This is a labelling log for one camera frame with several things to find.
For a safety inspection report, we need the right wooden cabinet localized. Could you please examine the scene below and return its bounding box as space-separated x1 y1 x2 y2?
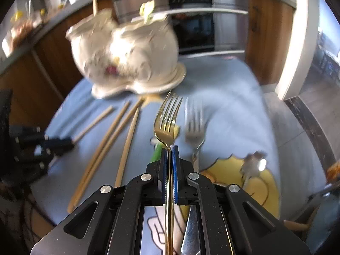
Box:
245 0 295 85

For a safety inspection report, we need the silver fork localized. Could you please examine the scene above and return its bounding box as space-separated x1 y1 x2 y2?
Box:
184 98 206 173

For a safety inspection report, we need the green yellow tulip spoon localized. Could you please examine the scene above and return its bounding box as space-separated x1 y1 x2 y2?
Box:
150 137 163 162

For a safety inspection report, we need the brown wooden cabinet door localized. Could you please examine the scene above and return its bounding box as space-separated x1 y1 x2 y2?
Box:
0 0 115 128

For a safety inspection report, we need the yellow tulip spoon in holder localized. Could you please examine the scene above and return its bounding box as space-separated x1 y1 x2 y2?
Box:
139 0 154 24

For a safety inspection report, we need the white floral ceramic utensil holder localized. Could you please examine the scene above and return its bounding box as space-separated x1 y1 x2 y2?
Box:
66 9 186 99

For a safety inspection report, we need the black oven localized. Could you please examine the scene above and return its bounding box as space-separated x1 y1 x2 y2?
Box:
169 0 248 55

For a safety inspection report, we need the gold fork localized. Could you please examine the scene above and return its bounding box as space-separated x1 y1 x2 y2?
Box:
154 91 182 254

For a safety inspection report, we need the silver knife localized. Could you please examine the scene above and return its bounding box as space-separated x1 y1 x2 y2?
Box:
181 205 201 255

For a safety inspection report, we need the wooden chopstick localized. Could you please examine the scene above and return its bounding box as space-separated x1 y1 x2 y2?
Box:
67 101 131 214
74 97 145 209
114 108 140 188
49 105 115 168

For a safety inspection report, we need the chopstick standing in holder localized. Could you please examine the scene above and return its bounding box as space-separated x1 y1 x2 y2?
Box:
92 0 98 16

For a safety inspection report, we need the blue cartoon tablecloth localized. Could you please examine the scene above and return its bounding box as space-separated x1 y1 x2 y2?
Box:
29 54 282 255

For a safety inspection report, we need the stainless steel dishwasher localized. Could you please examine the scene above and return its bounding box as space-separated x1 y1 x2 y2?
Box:
113 0 171 25

